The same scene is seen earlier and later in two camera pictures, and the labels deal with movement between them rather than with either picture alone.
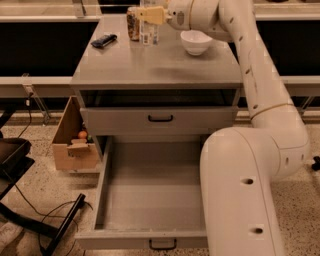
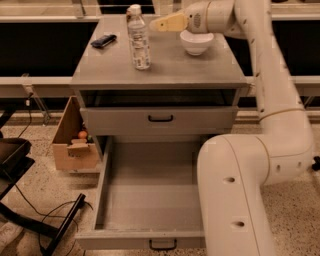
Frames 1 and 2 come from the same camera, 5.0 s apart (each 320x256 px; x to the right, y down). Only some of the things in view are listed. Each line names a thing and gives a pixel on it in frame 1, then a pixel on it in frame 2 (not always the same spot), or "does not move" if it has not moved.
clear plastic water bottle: (148, 32) → (137, 32)
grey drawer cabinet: (184, 86) does not move
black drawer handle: (167, 120) does not move
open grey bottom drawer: (150, 193) does not move
